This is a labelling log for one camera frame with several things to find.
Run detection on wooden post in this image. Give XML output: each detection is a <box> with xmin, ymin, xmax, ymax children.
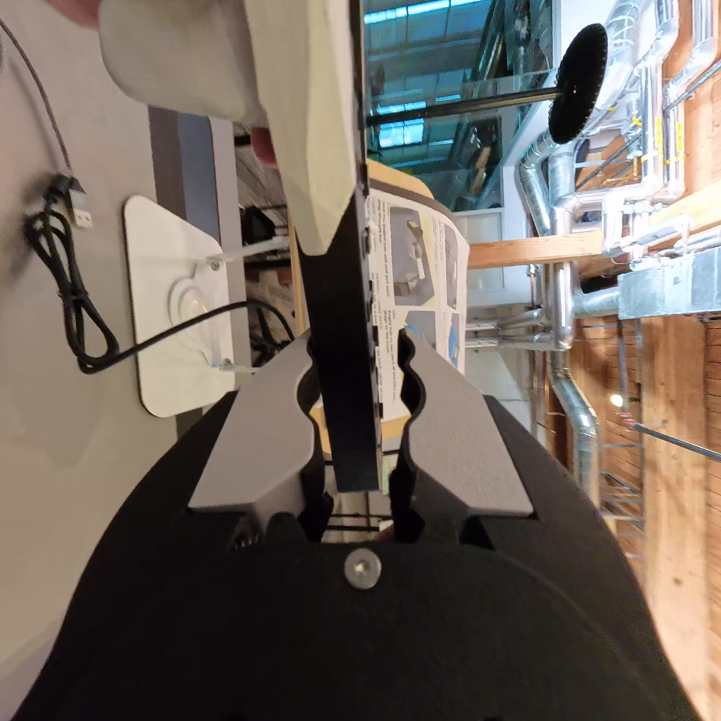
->
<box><xmin>468</xmin><ymin>181</ymin><xmax>721</xmax><ymax>269</ymax></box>

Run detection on black hub power cable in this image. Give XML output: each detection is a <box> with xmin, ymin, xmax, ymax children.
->
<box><xmin>25</xmin><ymin>175</ymin><xmax>299</xmax><ymax>375</ymax></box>

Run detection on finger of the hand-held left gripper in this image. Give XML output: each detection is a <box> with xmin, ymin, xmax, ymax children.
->
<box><xmin>243</xmin><ymin>0</ymin><xmax>368</xmax><ymax>255</ymax></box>

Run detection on silver ventilation ducts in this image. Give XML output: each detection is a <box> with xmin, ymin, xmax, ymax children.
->
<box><xmin>516</xmin><ymin>0</ymin><xmax>721</xmax><ymax>508</ymax></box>

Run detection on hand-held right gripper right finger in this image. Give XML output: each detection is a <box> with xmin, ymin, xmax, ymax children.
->
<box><xmin>389</xmin><ymin>327</ymin><xmax>534</xmax><ymax>539</ymax></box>

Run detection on black usb hub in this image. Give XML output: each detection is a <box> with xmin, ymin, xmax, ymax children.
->
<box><xmin>296</xmin><ymin>186</ymin><xmax>384</xmax><ymax>493</ymax></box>

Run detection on black pole with round disc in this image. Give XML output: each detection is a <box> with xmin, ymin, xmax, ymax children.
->
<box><xmin>367</xmin><ymin>23</ymin><xmax>609</xmax><ymax>143</ymax></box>

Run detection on person's left hand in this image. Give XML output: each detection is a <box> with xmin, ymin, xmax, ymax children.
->
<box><xmin>43</xmin><ymin>0</ymin><xmax>104</xmax><ymax>30</ymax></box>

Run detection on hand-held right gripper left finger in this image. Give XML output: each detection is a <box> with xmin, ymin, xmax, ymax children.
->
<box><xmin>190</xmin><ymin>333</ymin><xmax>332</xmax><ymax>536</ymax></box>

